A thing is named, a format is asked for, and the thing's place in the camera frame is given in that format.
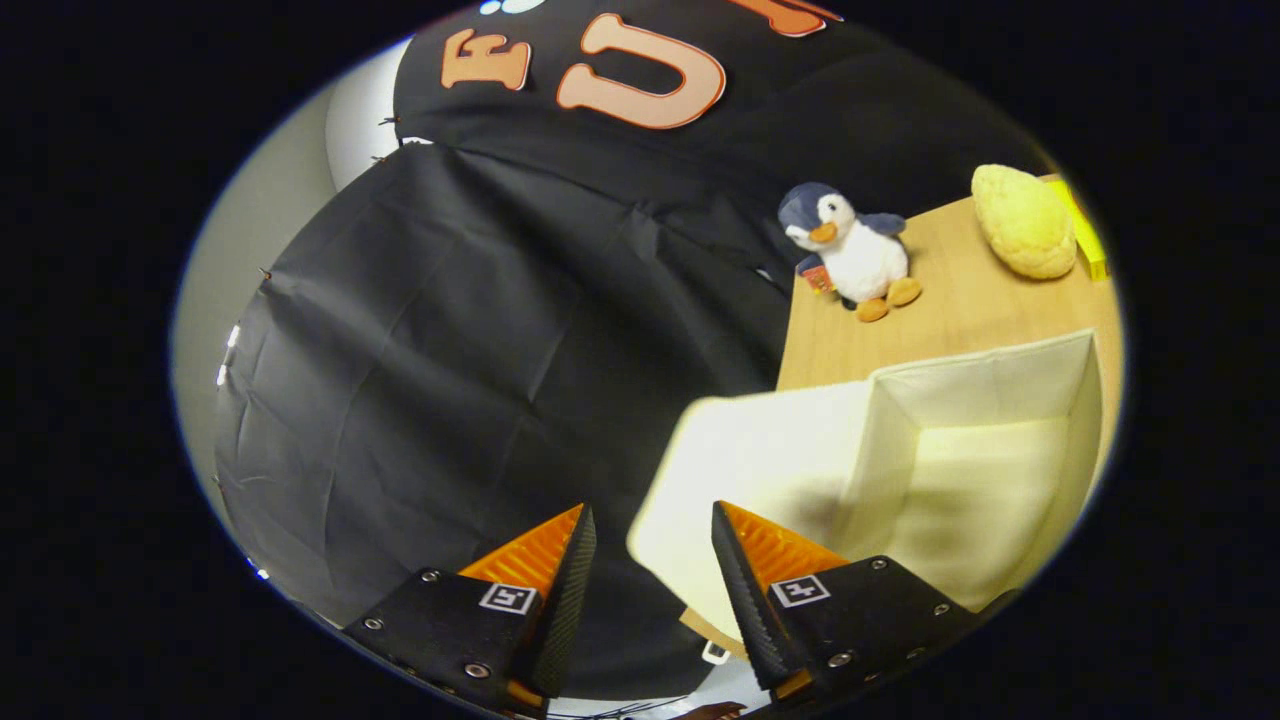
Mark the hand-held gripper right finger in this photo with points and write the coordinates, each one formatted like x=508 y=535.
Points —
x=745 y=600

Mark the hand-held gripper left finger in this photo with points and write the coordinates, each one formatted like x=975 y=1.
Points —
x=565 y=600

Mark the beige fabric storage box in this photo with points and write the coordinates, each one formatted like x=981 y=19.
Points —
x=980 y=480

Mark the penguin plush toy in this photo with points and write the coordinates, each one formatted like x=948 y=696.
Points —
x=860 y=255

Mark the yellow round plush cushion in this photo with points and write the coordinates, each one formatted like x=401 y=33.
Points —
x=1025 y=220

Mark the yellow book with red circle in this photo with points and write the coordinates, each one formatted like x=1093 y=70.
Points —
x=1088 y=240

